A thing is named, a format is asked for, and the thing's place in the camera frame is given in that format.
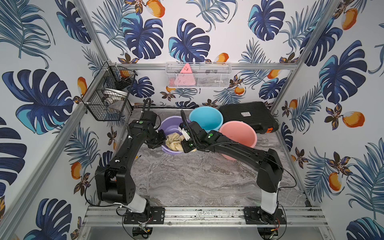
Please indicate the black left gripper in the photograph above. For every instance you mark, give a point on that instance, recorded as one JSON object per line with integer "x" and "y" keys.
{"x": 158, "y": 141}

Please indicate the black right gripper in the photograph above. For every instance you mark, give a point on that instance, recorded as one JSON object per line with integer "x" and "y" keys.
{"x": 185, "y": 149}

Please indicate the yellow cleaning cloth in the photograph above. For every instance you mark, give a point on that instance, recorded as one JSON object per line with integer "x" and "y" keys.
{"x": 174, "y": 142}

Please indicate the purple plastic bucket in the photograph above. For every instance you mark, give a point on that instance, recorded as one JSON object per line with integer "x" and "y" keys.
{"x": 171, "y": 125}

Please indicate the teal plastic bucket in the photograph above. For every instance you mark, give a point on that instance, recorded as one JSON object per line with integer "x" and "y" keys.
{"x": 208, "y": 118}

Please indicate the pink plastic bucket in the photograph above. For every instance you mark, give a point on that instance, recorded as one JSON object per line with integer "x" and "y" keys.
{"x": 240, "y": 138}

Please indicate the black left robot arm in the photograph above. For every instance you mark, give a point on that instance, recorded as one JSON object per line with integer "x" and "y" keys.
{"x": 114, "y": 182}

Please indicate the pink triangular item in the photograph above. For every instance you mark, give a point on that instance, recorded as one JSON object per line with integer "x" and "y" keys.
{"x": 186, "y": 77}

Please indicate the black plastic tool case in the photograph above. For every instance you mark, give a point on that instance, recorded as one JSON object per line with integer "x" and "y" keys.
{"x": 255, "y": 114}

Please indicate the black wire basket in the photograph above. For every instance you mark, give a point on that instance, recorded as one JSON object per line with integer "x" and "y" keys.
{"x": 108, "y": 94}

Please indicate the clear wall shelf basket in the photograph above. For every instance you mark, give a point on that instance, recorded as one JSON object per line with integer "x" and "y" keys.
{"x": 207, "y": 75}

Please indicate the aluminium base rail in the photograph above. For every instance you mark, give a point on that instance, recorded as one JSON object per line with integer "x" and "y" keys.
{"x": 210, "y": 217}

